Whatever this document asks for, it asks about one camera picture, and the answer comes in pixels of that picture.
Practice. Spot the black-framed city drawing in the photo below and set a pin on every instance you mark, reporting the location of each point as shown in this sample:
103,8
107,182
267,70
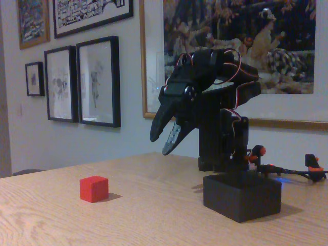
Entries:
92,15

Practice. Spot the large gold-framed painting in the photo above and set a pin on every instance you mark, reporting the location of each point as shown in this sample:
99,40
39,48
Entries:
282,51

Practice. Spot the round-knob orange black clamp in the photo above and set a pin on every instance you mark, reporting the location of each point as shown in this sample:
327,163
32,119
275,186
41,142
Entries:
257,152

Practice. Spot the wood-framed colourful painting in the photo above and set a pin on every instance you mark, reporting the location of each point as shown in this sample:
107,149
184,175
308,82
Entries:
33,23

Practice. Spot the small black-framed picture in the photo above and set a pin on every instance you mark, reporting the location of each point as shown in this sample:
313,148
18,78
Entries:
34,79

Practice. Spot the black-framed figure sketch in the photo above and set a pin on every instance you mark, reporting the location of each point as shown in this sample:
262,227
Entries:
98,82

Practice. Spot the black box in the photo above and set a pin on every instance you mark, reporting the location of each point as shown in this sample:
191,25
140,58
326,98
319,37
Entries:
241,200

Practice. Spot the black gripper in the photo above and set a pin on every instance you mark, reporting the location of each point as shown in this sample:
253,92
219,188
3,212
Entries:
171,102

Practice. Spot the dark chair back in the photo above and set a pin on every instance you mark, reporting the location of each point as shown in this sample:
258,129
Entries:
27,171

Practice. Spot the black-framed pale sketch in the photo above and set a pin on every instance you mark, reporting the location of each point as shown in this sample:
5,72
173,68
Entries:
60,84

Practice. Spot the red cube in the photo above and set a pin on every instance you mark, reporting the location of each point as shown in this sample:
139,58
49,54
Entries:
93,188

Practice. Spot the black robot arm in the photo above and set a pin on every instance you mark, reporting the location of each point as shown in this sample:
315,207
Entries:
220,133

